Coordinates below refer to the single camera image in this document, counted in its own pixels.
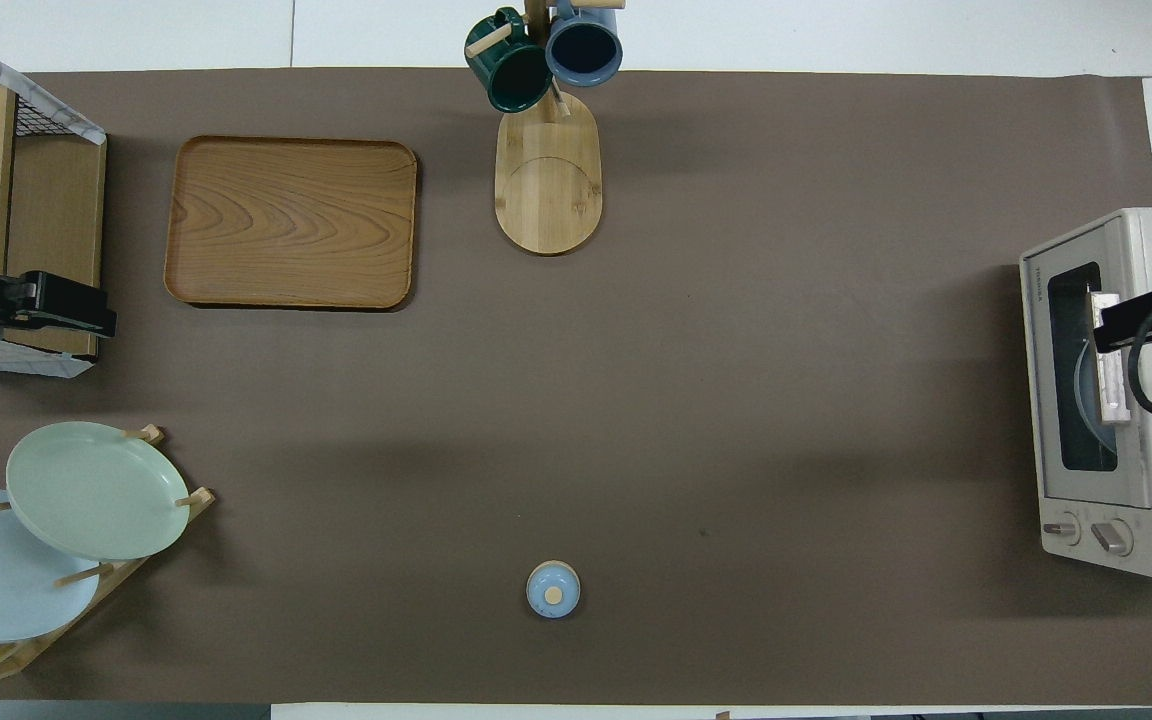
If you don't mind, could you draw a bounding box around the pale green racked plate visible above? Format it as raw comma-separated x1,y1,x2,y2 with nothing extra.
6,421,192,561

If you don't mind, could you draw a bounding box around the dark green mug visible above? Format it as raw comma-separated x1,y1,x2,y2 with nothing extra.
464,8,554,114

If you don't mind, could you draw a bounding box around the blue mug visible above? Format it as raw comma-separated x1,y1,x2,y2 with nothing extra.
544,0,625,88

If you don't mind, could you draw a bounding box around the wooden plate rack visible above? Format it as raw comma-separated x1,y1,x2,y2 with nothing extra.
0,425,217,686

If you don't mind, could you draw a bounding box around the brown table mat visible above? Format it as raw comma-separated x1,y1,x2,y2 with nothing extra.
0,68,1152,706

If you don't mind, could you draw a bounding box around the wooden shelf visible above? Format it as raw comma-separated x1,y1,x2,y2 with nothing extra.
0,78,107,359

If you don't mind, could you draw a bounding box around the wooden mug tree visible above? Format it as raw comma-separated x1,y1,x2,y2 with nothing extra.
464,0,627,257

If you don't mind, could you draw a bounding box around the wooden tray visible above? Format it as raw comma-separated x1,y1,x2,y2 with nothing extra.
164,136,419,311

